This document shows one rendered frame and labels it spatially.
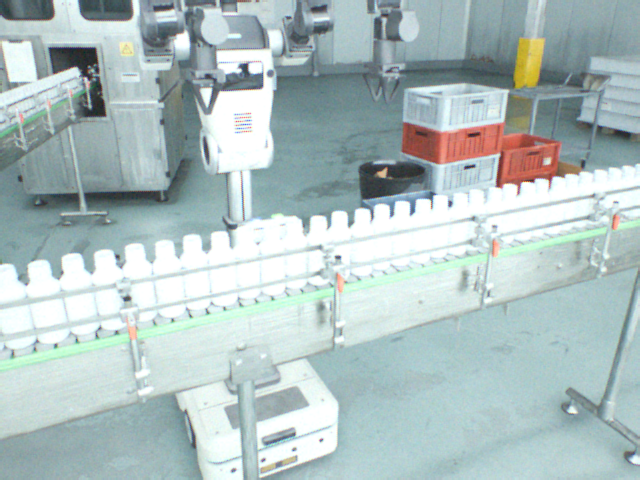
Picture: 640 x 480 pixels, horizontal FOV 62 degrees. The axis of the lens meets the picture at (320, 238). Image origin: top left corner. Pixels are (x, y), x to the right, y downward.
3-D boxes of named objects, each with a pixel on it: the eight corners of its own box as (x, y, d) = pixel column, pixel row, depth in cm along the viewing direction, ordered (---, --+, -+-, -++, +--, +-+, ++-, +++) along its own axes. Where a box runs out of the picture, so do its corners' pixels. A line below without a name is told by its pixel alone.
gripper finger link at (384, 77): (390, 101, 141) (391, 64, 138) (405, 105, 135) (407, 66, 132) (367, 103, 139) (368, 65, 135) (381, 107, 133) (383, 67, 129)
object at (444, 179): (435, 197, 361) (438, 165, 353) (396, 181, 393) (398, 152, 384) (497, 183, 391) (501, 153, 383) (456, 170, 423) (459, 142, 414)
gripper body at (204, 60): (195, 80, 112) (192, 42, 109) (185, 75, 120) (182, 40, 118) (226, 79, 114) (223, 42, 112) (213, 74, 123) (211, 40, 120)
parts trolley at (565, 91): (522, 180, 548) (538, 81, 509) (485, 167, 594) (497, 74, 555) (594, 169, 589) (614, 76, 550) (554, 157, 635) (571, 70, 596)
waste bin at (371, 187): (375, 275, 352) (380, 182, 327) (343, 249, 390) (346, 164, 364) (432, 263, 370) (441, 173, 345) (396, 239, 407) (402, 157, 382)
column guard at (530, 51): (522, 99, 1031) (532, 39, 987) (507, 97, 1063) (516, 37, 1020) (538, 98, 1046) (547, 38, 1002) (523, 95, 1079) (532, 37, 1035)
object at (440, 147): (438, 165, 354) (442, 131, 345) (399, 151, 385) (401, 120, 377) (502, 153, 383) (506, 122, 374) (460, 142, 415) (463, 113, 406)
